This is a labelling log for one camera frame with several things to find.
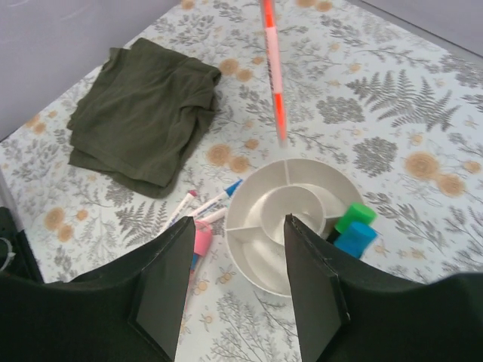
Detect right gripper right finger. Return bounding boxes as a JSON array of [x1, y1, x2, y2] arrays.
[[284, 215, 482, 361]]

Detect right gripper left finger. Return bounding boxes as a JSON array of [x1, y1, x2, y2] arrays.
[[1, 217, 195, 361]]

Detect blue black highlighter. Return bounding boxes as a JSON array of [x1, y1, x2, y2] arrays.
[[334, 222, 378, 259]]

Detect pink capped marker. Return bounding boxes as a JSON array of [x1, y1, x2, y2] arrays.
[[161, 190, 197, 233]]

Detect white round organizer container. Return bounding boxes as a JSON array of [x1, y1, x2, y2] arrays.
[[225, 158, 363, 298]]

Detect blue capped marker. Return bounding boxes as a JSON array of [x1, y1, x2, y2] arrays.
[[189, 179, 243, 218]]

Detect orange pink pen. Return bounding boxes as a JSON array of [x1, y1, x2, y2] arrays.
[[260, 0, 288, 147]]

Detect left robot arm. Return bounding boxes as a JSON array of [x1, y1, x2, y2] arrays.
[[1, 206, 44, 283]]

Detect pink lid pencil jar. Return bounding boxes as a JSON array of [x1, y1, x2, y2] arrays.
[[190, 221, 213, 280]]

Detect green highlighter in organizer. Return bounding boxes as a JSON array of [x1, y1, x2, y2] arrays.
[[327, 202, 377, 244]]

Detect dark green cloth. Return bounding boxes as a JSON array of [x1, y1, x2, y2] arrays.
[[67, 38, 221, 198]]

